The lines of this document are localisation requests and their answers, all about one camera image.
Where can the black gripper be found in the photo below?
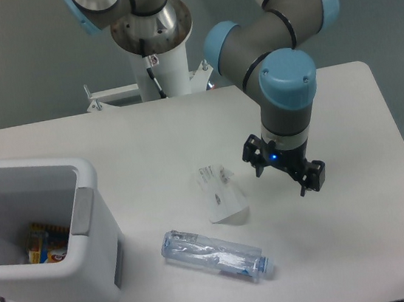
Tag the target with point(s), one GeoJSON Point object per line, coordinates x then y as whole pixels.
{"type": "Point", "coordinates": [310, 175]}

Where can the white paper wrapper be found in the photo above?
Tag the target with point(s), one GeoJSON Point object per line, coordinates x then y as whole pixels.
{"type": "Point", "coordinates": [224, 200]}

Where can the crushed clear plastic bottle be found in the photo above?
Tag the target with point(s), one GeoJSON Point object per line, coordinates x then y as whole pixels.
{"type": "Point", "coordinates": [202, 253]}

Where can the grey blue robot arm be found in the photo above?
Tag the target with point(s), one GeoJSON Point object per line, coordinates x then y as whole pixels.
{"type": "Point", "coordinates": [262, 60]}

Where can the white trash can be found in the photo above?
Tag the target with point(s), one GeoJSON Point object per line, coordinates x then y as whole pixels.
{"type": "Point", "coordinates": [59, 192]}

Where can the yellow snack package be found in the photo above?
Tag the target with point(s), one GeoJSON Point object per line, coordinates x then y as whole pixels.
{"type": "Point", "coordinates": [47, 243]}

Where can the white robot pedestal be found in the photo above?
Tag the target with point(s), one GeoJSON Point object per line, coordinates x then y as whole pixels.
{"type": "Point", "coordinates": [155, 46]}

